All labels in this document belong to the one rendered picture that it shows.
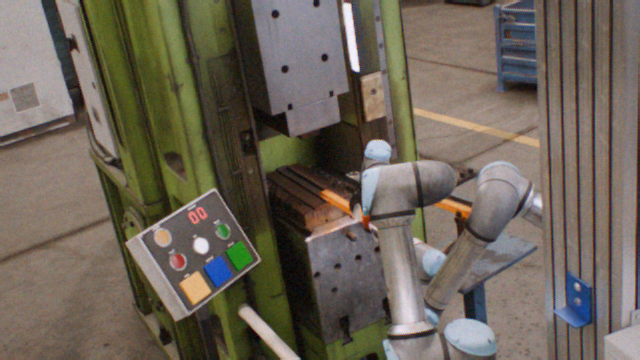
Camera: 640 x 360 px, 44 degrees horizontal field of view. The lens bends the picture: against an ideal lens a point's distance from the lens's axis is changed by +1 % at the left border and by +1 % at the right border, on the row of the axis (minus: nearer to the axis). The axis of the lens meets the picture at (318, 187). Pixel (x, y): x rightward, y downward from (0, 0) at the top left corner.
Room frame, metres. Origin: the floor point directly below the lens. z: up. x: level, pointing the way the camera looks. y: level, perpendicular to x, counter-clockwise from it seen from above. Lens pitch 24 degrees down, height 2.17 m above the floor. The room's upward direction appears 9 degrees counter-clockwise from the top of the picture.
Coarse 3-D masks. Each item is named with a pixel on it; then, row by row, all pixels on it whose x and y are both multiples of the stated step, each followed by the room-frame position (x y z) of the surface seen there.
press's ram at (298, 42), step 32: (256, 0) 2.46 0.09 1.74; (288, 0) 2.50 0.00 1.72; (320, 0) 2.55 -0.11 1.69; (256, 32) 2.45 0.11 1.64; (288, 32) 2.50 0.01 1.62; (320, 32) 2.54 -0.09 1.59; (256, 64) 2.49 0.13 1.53; (288, 64) 2.49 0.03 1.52; (320, 64) 2.54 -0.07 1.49; (256, 96) 2.54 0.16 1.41; (288, 96) 2.48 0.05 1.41; (320, 96) 2.53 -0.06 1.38
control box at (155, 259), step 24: (216, 192) 2.31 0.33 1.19; (192, 216) 2.20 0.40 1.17; (216, 216) 2.25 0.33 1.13; (144, 240) 2.06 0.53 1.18; (192, 240) 2.14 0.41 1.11; (216, 240) 2.19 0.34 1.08; (240, 240) 2.24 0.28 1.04; (144, 264) 2.06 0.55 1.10; (168, 264) 2.05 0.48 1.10; (192, 264) 2.09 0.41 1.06; (168, 288) 2.01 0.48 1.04; (216, 288) 2.08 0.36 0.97; (192, 312) 1.98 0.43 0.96
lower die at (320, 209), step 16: (272, 176) 2.84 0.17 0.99; (288, 176) 2.79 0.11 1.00; (304, 176) 2.77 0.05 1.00; (320, 176) 2.76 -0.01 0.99; (272, 192) 2.71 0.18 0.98; (288, 192) 2.68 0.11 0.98; (304, 192) 2.64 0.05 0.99; (336, 192) 2.59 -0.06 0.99; (304, 208) 2.52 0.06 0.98; (320, 208) 2.50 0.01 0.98; (336, 208) 2.53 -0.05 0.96; (304, 224) 2.48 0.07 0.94; (320, 224) 2.50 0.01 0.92
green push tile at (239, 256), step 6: (234, 246) 2.20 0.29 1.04; (240, 246) 2.21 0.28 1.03; (228, 252) 2.18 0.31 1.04; (234, 252) 2.19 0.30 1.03; (240, 252) 2.20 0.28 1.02; (246, 252) 2.21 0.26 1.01; (234, 258) 2.17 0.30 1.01; (240, 258) 2.18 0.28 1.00; (246, 258) 2.20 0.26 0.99; (252, 258) 2.21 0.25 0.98; (234, 264) 2.16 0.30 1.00; (240, 264) 2.17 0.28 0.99; (246, 264) 2.18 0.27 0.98
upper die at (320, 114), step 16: (336, 96) 2.56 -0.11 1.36; (256, 112) 2.70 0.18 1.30; (288, 112) 2.48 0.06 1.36; (304, 112) 2.50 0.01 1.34; (320, 112) 2.53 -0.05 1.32; (336, 112) 2.55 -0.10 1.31; (272, 128) 2.60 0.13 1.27; (288, 128) 2.47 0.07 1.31; (304, 128) 2.50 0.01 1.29; (320, 128) 2.52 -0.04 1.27
